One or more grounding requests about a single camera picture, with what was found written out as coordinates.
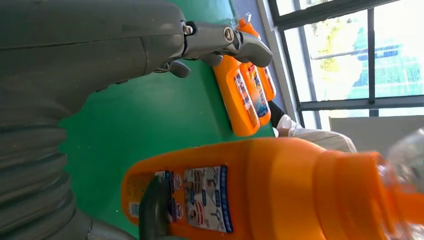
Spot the orange bottle with clear cap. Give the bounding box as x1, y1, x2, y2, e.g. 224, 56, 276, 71
212, 54, 261, 137
120, 129, 424, 240
236, 12, 272, 127
258, 66, 277, 102

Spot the dark window frame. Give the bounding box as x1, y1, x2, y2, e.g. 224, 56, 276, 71
264, 0, 424, 130

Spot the green table mat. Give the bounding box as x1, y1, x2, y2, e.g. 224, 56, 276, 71
57, 0, 276, 240

